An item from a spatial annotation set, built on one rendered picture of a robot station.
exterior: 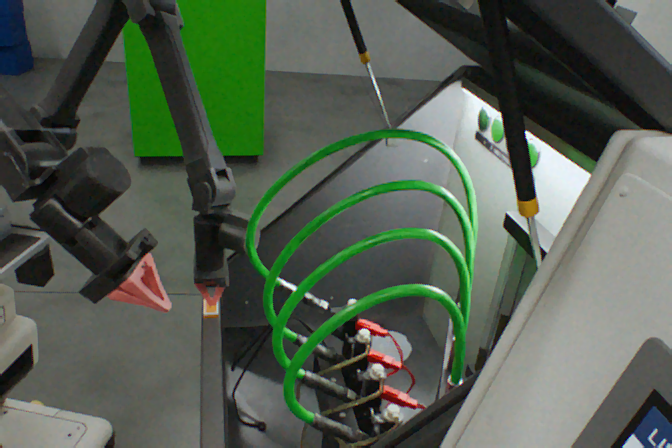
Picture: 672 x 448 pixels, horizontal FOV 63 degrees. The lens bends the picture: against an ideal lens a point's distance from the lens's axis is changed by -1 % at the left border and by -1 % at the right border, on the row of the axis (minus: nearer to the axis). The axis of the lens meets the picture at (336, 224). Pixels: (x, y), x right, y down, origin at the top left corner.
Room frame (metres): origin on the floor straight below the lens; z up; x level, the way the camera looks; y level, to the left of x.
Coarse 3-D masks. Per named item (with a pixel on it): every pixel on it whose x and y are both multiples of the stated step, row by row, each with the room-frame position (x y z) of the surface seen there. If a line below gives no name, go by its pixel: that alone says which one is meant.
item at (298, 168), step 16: (336, 144) 0.76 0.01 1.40; (352, 144) 0.76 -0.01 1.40; (432, 144) 0.79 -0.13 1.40; (304, 160) 0.75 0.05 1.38; (288, 176) 0.74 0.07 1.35; (464, 176) 0.80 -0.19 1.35; (272, 192) 0.73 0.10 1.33; (256, 208) 0.73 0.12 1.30; (256, 224) 0.73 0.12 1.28; (256, 256) 0.73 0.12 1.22
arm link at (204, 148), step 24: (144, 0) 1.06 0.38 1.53; (144, 24) 1.07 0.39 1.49; (168, 24) 1.08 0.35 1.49; (168, 48) 1.05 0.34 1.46; (168, 72) 1.03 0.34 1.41; (168, 96) 1.02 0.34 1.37; (192, 96) 1.02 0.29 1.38; (192, 120) 0.99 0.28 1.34; (192, 144) 0.97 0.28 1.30; (192, 168) 0.95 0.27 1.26; (216, 168) 0.96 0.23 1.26; (192, 192) 0.93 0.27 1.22; (216, 192) 0.92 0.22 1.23
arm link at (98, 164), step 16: (0, 160) 0.59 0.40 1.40; (16, 160) 0.59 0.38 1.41; (64, 160) 0.59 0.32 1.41; (80, 160) 0.59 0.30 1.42; (96, 160) 0.59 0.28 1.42; (112, 160) 0.61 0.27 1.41; (0, 176) 0.59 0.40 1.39; (16, 176) 0.58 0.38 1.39; (48, 176) 0.59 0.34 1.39; (64, 176) 0.59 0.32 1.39; (80, 176) 0.57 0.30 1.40; (96, 176) 0.56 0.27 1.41; (112, 176) 0.59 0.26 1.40; (128, 176) 0.61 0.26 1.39; (16, 192) 0.58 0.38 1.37; (32, 192) 0.59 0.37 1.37; (64, 192) 0.57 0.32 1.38; (80, 192) 0.56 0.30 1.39; (96, 192) 0.56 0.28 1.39; (112, 192) 0.57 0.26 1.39; (80, 208) 0.57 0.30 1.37; (96, 208) 0.57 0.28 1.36
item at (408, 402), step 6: (384, 390) 0.61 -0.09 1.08; (390, 390) 0.61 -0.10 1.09; (396, 390) 0.61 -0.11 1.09; (384, 396) 0.60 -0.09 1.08; (390, 396) 0.60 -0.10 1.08; (396, 396) 0.60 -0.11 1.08; (402, 396) 0.60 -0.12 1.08; (408, 396) 0.60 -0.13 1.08; (396, 402) 0.60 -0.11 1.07; (402, 402) 0.59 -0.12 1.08; (408, 402) 0.59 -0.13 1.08; (414, 402) 0.59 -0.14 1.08; (414, 408) 0.59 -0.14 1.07
